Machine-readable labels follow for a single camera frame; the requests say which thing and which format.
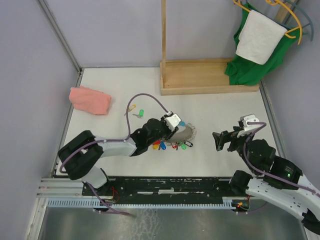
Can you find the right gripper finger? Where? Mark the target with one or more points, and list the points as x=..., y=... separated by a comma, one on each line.
x=222, y=138
x=220, y=145

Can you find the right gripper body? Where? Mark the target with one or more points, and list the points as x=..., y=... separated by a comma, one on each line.
x=238, y=142

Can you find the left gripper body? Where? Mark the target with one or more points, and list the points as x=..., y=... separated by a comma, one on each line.
x=166, y=131

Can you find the metal keyring plate with keys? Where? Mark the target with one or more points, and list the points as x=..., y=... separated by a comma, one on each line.
x=182, y=139

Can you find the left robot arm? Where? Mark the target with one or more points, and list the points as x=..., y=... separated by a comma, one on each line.
x=79, y=157

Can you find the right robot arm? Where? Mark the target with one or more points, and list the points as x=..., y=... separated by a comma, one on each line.
x=272, y=178

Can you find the green tag key left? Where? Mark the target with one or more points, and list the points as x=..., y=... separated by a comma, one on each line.
x=140, y=114

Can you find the yellow tag key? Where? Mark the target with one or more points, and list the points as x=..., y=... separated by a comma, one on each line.
x=129, y=109

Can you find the wooden rack stand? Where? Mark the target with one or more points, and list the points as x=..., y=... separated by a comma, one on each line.
x=194, y=76

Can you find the green cloth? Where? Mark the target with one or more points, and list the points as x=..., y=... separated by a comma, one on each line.
x=245, y=72

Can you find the pink folded towel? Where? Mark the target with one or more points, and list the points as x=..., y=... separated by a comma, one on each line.
x=90, y=101

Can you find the white towel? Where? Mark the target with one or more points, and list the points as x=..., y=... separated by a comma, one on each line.
x=258, y=38

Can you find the grey-green hanger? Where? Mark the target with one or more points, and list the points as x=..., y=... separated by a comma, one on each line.
x=295, y=5

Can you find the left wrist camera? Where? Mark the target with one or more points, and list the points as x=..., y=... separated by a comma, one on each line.
x=172, y=120

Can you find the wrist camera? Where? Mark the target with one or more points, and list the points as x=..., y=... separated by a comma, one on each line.
x=172, y=120
x=248, y=124

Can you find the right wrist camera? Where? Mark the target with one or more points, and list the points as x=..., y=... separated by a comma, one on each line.
x=248, y=124

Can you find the white cable duct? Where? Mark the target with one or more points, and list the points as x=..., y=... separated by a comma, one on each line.
x=162, y=201

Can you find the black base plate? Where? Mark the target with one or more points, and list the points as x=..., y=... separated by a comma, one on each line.
x=123, y=186

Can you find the metal corner frame post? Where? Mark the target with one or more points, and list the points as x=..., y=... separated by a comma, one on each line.
x=44, y=6

